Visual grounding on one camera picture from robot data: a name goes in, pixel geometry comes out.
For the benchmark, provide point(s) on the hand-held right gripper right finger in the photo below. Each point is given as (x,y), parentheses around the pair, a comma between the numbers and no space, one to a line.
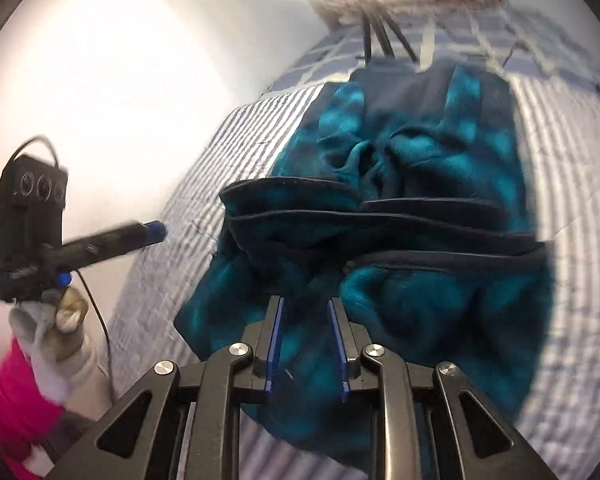
(339,350)

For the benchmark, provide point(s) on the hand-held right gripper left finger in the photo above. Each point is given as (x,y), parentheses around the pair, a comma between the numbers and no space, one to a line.
(275,345)

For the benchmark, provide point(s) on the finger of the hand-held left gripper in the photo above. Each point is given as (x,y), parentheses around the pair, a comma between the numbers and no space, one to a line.
(115,242)

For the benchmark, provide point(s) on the teal plaid fleece garment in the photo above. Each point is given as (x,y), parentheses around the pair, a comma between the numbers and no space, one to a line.
(430,285)

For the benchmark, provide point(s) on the person's left hand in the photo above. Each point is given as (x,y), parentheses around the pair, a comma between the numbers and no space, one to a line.
(40,340)

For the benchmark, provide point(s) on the striped bed quilt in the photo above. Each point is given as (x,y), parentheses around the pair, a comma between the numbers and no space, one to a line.
(570,310)

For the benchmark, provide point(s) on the grey checked blanket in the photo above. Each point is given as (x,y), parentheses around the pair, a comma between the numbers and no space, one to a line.
(460,35)

